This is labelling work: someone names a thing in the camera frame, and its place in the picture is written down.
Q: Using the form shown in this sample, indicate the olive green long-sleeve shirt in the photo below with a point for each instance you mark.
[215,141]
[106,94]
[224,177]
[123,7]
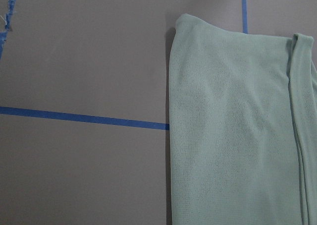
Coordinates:
[243,127]

